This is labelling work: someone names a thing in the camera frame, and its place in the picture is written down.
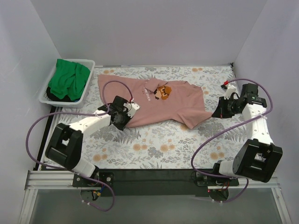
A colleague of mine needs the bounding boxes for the aluminium frame rail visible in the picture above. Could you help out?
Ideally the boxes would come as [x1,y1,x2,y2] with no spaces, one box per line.
[19,170,292,224]

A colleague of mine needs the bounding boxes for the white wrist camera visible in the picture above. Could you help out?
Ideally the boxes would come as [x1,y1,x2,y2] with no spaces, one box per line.
[124,100,140,118]
[221,81,236,99]

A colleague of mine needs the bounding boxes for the green t-shirt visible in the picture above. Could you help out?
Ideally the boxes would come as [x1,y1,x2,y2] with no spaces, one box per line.
[48,59,90,102]

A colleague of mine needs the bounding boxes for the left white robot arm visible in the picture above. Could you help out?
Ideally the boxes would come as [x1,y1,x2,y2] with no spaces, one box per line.
[45,96,140,187]

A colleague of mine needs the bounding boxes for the floral table mat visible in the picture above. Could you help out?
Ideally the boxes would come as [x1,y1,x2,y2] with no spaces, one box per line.
[53,66,247,169]

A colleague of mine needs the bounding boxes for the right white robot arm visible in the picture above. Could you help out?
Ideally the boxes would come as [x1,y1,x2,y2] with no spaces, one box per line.
[211,83,283,186]

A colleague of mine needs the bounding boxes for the black garment in basket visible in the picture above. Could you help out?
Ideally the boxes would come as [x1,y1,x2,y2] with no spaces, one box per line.
[46,87,71,102]

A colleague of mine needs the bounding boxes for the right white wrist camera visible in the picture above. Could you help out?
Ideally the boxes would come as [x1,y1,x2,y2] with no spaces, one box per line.
[221,81,236,99]

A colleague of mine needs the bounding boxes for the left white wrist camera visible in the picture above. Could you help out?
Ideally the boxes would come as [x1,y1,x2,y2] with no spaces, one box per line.
[124,100,140,118]

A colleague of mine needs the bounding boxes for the pink t-shirt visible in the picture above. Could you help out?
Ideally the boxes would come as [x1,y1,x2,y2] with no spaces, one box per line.
[98,74,212,129]

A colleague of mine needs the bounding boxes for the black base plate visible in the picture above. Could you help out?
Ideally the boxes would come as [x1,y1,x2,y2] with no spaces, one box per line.
[72,168,240,196]

